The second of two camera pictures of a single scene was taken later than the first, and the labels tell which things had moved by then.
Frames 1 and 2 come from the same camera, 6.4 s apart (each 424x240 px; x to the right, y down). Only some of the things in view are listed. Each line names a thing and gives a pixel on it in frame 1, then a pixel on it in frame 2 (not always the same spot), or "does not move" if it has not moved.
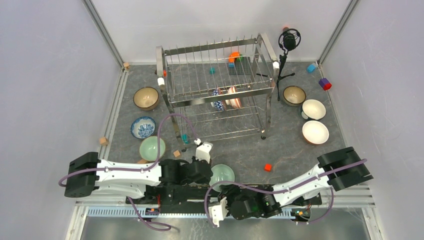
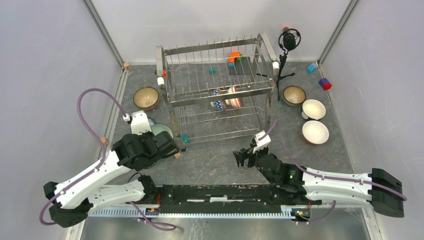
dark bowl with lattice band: x=294 y=95 does not move
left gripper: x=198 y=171 → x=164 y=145
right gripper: x=228 y=190 → x=244 y=154
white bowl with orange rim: x=315 y=132 does not move
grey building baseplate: x=241 y=67 does not move
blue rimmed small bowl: x=313 y=109 does not move
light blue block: x=311 y=68 does not move
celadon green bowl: x=221 y=172 → x=158 y=128
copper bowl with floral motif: x=146 y=98 does not move
